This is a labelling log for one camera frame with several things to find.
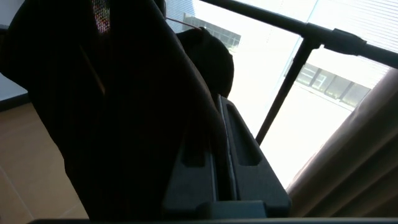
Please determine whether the brown curtain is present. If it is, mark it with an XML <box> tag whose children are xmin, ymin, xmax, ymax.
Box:
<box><xmin>285</xmin><ymin>68</ymin><xmax>398</xmax><ymax>218</ymax></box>

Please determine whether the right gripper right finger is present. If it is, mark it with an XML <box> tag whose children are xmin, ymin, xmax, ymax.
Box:
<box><xmin>216</xmin><ymin>95</ymin><xmax>292</xmax><ymax>218</ymax></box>

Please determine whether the heap of clothes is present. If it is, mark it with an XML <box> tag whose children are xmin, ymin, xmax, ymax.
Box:
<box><xmin>0</xmin><ymin>0</ymin><xmax>229</xmax><ymax>222</ymax></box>

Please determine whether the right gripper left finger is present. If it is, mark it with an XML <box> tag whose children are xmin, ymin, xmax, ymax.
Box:
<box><xmin>161</xmin><ymin>133</ymin><xmax>219</xmax><ymax>218</ymax></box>

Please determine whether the black garment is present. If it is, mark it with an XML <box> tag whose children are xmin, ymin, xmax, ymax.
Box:
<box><xmin>175</xmin><ymin>27</ymin><xmax>235</xmax><ymax>99</ymax></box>

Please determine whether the black clothes rack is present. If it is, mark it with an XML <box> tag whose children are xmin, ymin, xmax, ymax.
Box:
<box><xmin>198</xmin><ymin>0</ymin><xmax>398</xmax><ymax>146</ymax></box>

